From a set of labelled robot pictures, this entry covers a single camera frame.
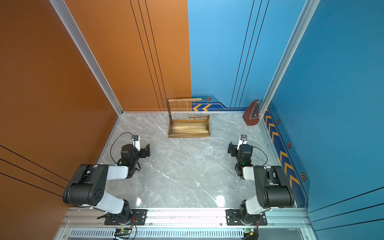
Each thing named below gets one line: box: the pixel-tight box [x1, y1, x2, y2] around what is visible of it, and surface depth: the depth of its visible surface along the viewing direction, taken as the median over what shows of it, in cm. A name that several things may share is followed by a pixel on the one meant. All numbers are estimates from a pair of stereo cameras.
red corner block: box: [242, 99, 261, 126], surface depth 109 cm
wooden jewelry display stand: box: [165, 98, 211, 138], surface depth 111 cm
